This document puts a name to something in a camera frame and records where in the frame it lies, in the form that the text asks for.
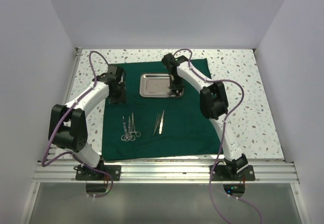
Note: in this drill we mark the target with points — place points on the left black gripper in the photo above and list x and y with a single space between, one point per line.
122 97

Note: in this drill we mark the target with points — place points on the steel tweezers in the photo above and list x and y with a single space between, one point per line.
161 123

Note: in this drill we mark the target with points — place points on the steel ring forceps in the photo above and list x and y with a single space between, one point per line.
130 135
133 129

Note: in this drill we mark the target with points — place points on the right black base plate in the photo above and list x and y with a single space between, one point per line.
220 174

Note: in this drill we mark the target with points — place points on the green surgical cloth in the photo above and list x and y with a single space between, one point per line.
185 130

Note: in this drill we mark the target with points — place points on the steel surgical scissors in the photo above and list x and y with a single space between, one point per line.
125 136

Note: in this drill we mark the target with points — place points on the stainless steel instrument tray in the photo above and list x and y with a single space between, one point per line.
155 85

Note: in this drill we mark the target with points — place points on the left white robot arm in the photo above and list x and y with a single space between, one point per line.
68 123

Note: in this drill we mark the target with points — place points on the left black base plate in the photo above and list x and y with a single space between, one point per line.
85 174

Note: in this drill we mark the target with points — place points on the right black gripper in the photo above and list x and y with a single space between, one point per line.
174 87

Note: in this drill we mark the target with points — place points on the aluminium mounting rail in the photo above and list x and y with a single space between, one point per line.
170 171

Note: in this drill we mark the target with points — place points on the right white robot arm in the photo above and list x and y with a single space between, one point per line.
213 104

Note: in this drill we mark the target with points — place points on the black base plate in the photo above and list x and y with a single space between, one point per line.
220 174
85 174

